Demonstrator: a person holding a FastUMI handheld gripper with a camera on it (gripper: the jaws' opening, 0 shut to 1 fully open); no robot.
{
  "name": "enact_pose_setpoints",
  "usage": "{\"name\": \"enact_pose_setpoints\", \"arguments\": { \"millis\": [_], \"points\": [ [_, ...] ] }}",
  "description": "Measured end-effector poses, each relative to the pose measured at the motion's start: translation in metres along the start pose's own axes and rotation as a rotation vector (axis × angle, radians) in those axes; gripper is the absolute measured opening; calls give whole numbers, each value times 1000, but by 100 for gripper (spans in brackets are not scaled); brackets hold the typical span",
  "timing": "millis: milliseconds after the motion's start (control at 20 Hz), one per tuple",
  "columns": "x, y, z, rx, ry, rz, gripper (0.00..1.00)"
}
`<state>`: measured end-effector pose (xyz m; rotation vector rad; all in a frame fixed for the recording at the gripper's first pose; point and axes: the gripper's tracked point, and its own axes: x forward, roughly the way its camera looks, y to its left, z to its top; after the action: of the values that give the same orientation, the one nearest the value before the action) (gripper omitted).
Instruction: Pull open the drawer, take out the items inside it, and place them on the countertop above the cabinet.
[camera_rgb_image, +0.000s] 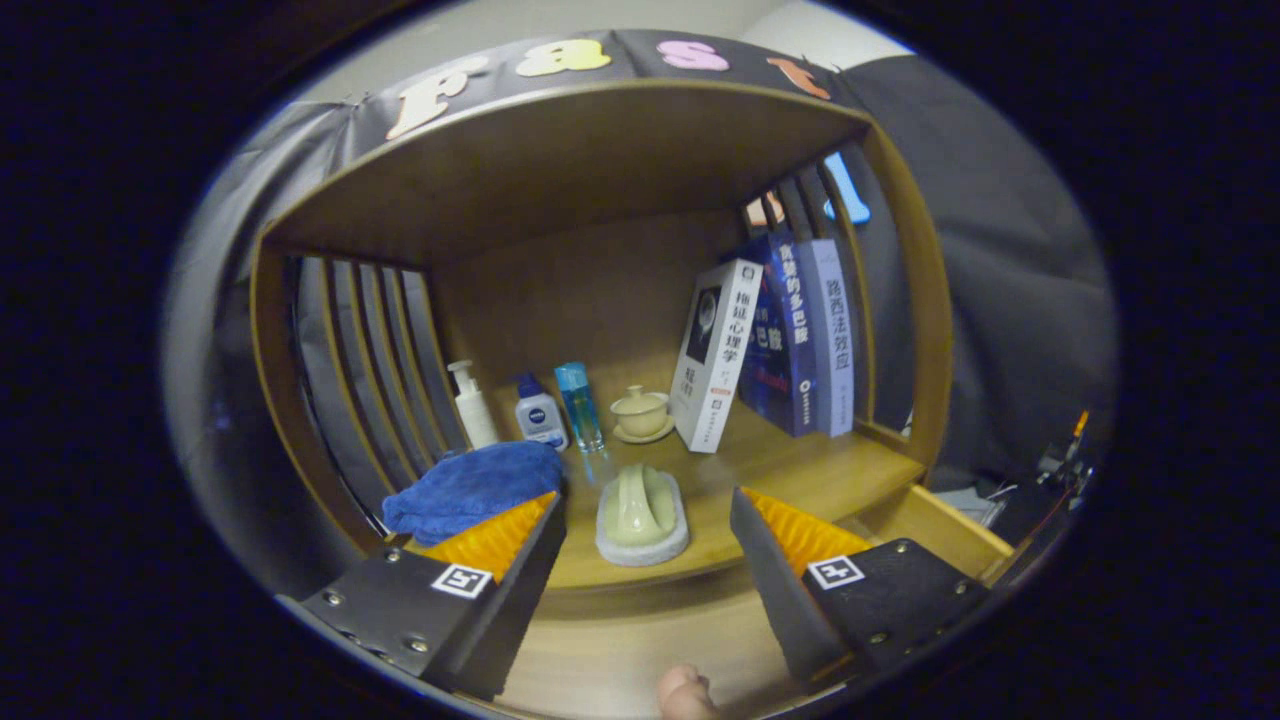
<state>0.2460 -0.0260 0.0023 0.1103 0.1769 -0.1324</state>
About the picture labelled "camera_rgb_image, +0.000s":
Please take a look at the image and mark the pale blue book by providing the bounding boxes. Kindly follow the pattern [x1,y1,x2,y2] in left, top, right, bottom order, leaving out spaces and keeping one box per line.
[797,238,856,438]

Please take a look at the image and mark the wooden countertop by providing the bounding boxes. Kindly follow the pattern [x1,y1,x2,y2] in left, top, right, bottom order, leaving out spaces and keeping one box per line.
[385,400,926,591]

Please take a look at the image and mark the cream lidded teacup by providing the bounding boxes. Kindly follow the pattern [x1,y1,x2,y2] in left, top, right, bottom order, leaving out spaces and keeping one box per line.
[609,385,676,445]

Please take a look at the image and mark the wooden cabinet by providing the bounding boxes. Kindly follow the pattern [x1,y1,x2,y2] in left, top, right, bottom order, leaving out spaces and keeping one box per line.
[250,80,956,561]

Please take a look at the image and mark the clear blue bottle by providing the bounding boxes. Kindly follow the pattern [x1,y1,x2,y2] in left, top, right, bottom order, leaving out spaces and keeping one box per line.
[555,362,606,454]

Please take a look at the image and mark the green scrubbing brush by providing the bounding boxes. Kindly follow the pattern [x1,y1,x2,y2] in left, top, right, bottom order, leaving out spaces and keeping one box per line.
[596,463,691,568]

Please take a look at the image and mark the blue folded towel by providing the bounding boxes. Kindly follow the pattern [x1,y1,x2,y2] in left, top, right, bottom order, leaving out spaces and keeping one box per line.
[382,441,567,547]

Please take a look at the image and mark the dark blue book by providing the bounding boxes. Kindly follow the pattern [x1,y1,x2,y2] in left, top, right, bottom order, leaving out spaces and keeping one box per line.
[738,232,819,438]

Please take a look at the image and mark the black backdrop cloth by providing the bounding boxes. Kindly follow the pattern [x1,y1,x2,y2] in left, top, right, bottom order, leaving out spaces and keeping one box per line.
[165,30,1119,601]

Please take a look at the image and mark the white bottle with blue cap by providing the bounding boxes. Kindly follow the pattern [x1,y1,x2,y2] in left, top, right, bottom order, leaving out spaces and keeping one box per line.
[514,373,570,453]

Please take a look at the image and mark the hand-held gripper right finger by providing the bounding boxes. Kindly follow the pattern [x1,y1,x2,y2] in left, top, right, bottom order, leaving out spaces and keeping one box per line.
[729,487,991,696]

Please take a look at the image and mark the white book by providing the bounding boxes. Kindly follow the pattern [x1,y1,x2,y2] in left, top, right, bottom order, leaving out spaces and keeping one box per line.
[670,259,764,454]

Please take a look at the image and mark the white pump bottle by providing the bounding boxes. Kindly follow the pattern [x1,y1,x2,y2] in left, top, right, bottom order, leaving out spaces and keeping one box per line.
[447,360,500,451]

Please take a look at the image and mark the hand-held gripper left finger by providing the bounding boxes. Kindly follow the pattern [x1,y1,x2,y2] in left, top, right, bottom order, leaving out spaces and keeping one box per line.
[275,492,568,701]

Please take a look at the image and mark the black device with orange tip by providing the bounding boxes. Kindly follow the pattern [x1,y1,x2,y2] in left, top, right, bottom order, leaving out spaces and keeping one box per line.
[1040,410,1091,491]

